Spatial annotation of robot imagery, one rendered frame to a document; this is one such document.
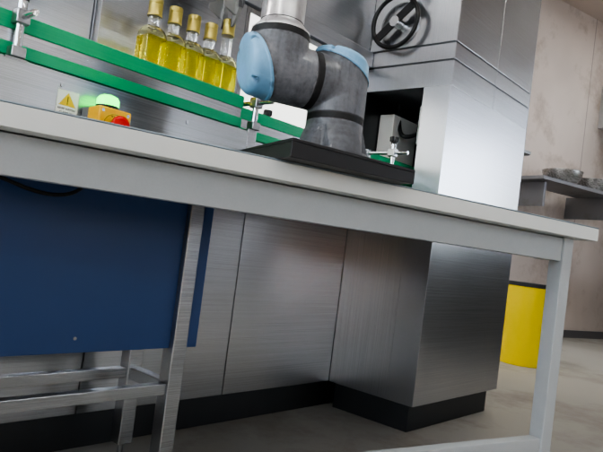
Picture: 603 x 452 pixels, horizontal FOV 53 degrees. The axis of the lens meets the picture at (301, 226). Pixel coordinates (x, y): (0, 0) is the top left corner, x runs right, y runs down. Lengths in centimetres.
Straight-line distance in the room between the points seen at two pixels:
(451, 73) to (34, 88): 147
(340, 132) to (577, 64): 608
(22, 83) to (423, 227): 83
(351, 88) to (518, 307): 326
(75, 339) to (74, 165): 49
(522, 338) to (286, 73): 341
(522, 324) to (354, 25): 255
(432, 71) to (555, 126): 454
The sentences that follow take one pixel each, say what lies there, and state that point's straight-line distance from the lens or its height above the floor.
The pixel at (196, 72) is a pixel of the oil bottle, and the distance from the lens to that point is 162.
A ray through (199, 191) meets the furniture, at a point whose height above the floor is 68.
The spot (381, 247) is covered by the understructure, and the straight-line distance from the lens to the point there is 227.
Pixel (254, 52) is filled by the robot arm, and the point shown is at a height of 94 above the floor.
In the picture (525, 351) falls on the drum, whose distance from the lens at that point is 434.
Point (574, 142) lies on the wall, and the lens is 703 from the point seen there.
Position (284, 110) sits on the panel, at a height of 105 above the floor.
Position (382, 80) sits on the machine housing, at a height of 128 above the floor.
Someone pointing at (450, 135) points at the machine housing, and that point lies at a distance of 224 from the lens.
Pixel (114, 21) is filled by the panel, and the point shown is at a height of 111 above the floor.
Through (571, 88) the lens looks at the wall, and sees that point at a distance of 703.
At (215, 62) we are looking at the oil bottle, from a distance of 166.
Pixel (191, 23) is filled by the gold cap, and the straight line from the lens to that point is 165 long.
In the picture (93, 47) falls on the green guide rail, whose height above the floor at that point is 95.
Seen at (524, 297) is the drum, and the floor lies 46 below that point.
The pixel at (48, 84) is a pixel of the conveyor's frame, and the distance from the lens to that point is 126.
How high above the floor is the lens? 61
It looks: 2 degrees up
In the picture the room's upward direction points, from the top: 7 degrees clockwise
